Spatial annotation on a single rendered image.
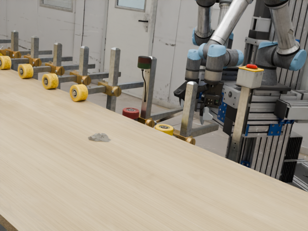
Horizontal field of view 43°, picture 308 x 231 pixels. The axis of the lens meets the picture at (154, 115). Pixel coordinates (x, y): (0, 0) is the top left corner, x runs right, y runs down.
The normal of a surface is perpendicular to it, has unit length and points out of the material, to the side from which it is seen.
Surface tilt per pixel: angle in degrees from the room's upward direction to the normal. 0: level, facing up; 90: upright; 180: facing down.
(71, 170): 0
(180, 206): 0
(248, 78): 90
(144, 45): 90
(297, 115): 90
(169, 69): 90
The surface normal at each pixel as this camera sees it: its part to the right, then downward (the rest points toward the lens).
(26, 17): -0.64, 0.16
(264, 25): 0.33, 0.32
